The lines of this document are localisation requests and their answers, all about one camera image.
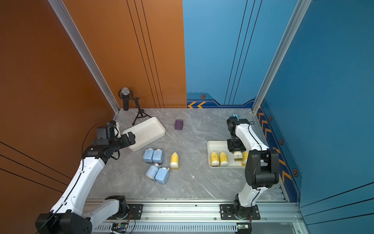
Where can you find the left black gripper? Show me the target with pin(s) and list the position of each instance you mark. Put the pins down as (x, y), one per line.
(127, 143)

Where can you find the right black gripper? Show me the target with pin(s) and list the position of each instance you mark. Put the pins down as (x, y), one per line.
(241, 148)

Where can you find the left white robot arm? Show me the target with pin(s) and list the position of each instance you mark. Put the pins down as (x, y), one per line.
(67, 215)

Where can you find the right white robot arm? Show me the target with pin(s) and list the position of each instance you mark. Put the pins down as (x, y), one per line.
(261, 169)

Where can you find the right white storage tray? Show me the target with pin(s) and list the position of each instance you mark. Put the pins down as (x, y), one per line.
(219, 146)

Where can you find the white storage tray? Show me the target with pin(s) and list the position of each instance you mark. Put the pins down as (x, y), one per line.
(219, 146)
(146, 133)

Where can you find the left white storage tray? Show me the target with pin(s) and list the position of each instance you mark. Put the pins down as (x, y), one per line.
(146, 133)

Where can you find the blue sharpener upper left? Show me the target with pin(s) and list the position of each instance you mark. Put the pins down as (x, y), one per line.
(148, 155)

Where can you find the blue sharpener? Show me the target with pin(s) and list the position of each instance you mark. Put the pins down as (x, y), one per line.
(158, 156)
(162, 175)
(148, 155)
(152, 171)

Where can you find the black mini tripod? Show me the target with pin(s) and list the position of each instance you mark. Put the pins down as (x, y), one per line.
(140, 113)

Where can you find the blue sharpener upper right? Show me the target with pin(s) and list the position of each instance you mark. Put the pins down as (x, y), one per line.
(158, 156)

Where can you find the blue sharpener lower left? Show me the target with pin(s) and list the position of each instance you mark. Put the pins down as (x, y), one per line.
(152, 171)

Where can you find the black microphone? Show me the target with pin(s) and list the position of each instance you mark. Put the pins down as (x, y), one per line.
(125, 94)

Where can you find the blue sharpener lower right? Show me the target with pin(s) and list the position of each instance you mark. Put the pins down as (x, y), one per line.
(162, 175)

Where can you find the purple cube toy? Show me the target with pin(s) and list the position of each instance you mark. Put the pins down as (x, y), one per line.
(179, 125)

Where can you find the right green circuit board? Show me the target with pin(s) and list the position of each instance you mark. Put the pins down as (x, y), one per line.
(244, 228)

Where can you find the green circuit board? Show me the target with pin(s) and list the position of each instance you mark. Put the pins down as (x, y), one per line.
(119, 228)
(244, 228)

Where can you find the left green circuit board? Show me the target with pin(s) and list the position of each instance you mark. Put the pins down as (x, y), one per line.
(119, 228)

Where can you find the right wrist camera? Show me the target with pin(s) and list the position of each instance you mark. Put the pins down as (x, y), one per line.
(232, 122)

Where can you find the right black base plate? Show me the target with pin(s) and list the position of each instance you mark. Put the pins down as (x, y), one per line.
(234, 212)

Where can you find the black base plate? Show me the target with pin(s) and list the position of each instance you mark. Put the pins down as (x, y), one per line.
(234, 212)
(134, 212)

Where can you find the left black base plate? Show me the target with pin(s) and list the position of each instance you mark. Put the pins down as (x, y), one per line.
(134, 212)

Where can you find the aluminium rail frame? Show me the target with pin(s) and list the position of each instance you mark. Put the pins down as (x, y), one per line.
(180, 216)

